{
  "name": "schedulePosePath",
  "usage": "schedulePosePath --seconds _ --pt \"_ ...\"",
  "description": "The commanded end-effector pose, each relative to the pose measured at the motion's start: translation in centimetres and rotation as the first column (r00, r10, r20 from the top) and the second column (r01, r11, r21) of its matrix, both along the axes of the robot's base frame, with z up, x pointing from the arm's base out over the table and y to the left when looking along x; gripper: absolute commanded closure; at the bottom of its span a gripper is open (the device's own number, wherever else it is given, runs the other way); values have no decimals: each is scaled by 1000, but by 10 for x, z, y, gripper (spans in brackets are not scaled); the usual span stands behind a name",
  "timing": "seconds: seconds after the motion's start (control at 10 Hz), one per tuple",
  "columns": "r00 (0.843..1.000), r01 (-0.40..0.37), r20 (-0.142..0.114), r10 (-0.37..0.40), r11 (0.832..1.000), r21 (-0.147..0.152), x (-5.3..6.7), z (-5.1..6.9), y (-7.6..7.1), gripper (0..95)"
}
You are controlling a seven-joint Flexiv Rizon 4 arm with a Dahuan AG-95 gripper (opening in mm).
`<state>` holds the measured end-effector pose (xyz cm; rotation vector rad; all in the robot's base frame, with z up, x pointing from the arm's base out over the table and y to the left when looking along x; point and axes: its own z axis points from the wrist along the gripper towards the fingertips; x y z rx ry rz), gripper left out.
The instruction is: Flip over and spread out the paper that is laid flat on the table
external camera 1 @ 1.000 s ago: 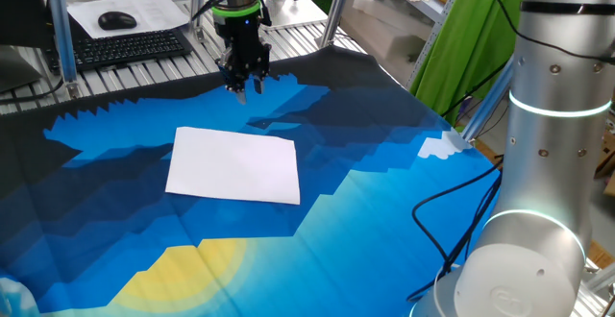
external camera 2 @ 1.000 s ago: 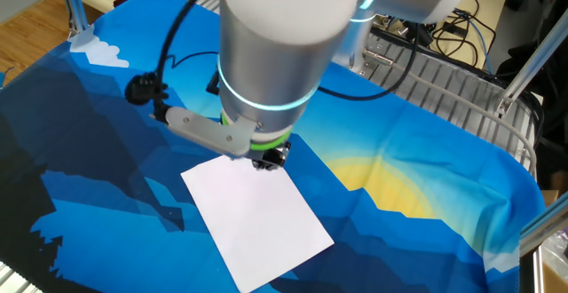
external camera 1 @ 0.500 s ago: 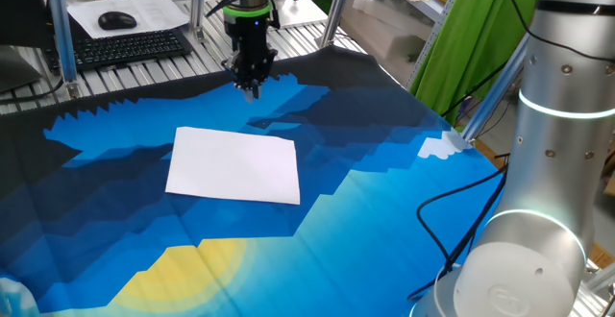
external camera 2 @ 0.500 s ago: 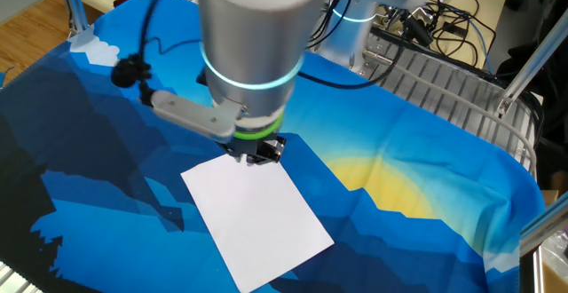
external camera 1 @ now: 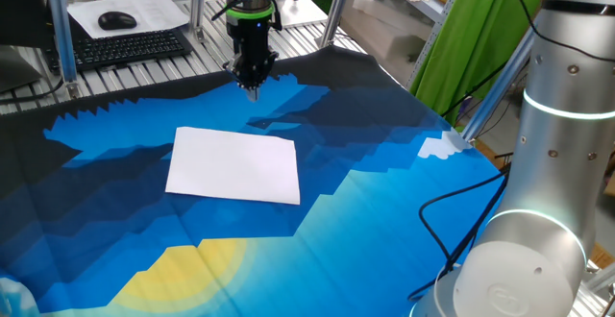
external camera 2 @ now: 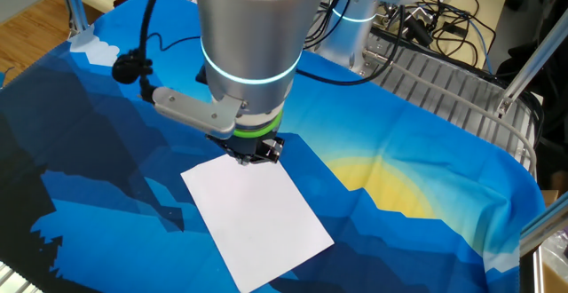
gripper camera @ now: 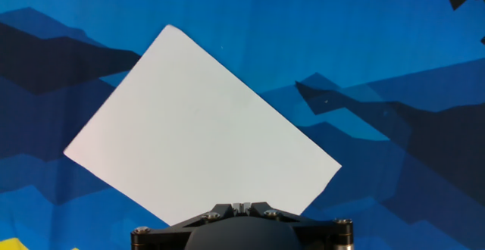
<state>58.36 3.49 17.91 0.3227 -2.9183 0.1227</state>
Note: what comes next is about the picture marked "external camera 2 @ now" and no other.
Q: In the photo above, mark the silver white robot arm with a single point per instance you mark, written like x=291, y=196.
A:
x=248, y=31

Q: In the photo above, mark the white printed paper sheet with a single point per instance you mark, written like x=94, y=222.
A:
x=257, y=222

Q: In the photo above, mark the aluminium frame post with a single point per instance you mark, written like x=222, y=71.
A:
x=532, y=57
x=73, y=4
x=546, y=222

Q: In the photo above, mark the blue mountain print tablecloth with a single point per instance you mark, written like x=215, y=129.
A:
x=399, y=129

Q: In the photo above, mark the light wooden desk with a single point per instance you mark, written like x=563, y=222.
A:
x=497, y=13

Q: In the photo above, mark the silver camera mount bracket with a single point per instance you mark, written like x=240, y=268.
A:
x=191, y=108

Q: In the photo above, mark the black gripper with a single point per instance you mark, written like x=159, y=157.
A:
x=242, y=146

